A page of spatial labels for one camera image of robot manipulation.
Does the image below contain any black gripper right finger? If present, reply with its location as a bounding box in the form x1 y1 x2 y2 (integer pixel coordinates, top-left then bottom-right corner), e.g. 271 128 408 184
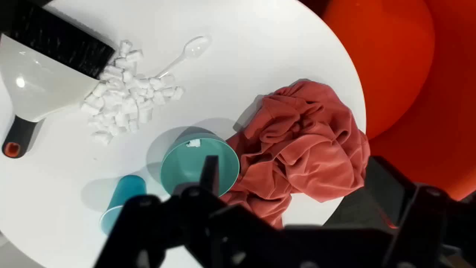
369 157 476 268

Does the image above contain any blue plastic cup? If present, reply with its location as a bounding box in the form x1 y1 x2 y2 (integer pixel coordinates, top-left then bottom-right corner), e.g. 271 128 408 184
100 175 149 236

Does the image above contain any orange rounded seat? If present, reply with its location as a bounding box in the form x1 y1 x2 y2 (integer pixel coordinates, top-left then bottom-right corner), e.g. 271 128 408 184
302 0 476 203

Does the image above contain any teal plastic bowl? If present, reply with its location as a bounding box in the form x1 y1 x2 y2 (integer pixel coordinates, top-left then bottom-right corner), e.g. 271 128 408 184
160 127 241 198

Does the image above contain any crumpled red cloth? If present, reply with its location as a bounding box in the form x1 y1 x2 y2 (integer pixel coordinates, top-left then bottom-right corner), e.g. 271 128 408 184
221 79 372 231

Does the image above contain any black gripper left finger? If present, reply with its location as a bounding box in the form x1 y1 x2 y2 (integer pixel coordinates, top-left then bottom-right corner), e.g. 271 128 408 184
94 155 299 268

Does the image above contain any white plastic spoon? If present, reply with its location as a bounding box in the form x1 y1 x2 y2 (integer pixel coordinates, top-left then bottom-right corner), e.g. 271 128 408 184
155 35 213 81

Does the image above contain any pile of white foam pieces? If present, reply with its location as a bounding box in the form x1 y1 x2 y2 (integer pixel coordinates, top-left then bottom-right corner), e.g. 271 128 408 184
81 41 185 146

